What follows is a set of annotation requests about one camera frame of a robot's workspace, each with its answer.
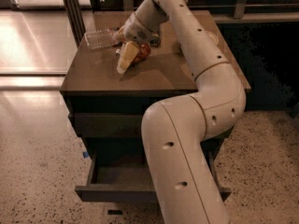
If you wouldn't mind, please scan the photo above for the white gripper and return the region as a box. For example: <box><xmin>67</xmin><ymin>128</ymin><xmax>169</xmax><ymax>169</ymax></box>
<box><xmin>112</xmin><ymin>13</ymin><xmax>152</xmax><ymax>74</ymax></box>

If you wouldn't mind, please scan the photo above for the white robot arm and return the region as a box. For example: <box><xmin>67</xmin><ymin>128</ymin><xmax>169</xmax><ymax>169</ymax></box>
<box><xmin>115</xmin><ymin>0</ymin><xmax>246</xmax><ymax>224</ymax></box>

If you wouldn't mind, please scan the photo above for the dark slim can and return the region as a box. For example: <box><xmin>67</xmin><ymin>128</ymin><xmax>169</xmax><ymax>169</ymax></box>
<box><xmin>149</xmin><ymin>37</ymin><xmax>161</xmax><ymax>47</ymax></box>

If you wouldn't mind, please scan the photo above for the dark grey drawer cabinet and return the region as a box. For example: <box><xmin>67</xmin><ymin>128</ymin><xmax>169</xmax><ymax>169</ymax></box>
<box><xmin>59</xmin><ymin>10</ymin><xmax>252</xmax><ymax>161</ymax></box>

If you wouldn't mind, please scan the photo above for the open grey drawer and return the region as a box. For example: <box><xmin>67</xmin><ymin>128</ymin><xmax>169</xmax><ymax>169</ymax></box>
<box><xmin>74</xmin><ymin>148</ymin><xmax>233</xmax><ymax>203</ymax></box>

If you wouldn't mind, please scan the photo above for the clear plastic water bottle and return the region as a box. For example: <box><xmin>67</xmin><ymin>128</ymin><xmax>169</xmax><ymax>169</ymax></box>
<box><xmin>84</xmin><ymin>29</ymin><xmax>121</xmax><ymax>50</ymax></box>

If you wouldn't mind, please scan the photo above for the stainless steel refrigerator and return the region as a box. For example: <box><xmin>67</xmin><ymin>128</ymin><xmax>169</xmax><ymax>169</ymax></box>
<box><xmin>0</xmin><ymin>0</ymin><xmax>96</xmax><ymax>77</ymax></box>

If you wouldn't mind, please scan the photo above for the white paper bowl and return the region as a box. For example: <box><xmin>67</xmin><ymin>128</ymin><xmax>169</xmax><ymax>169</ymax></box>
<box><xmin>206</xmin><ymin>31</ymin><xmax>219</xmax><ymax>45</ymax></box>

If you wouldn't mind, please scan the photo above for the blue tape piece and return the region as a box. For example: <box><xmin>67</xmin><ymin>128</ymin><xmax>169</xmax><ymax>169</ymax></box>
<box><xmin>82</xmin><ymin>151</ymin><xmax>90</xmax><ymax>159</ymax></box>

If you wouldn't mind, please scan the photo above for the black floor marker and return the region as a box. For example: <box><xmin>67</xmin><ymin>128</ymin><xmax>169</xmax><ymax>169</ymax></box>
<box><xmin>107</xmin><ymin>210</ymin><xmax>123</xmax><ymax>216</ymax></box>

